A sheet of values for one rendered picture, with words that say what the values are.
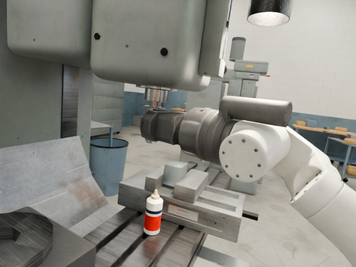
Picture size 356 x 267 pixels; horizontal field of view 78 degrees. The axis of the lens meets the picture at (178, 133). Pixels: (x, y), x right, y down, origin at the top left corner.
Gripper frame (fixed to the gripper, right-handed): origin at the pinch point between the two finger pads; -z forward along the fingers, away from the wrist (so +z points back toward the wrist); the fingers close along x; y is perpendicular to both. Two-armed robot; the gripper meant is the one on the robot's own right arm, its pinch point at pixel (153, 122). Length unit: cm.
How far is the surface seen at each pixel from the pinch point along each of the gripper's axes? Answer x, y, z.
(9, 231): 27.4, 8.2, 11.0
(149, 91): 2.3, -6.2, 0.5
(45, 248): 25.9, 8.0, 15.6
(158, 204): -3.2, 19.5, 0.9
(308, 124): -603, 29, -78
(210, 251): -18.7, 35.8, 8.1
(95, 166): -97, 84, -192
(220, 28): -2.1, -18.0, 12.3
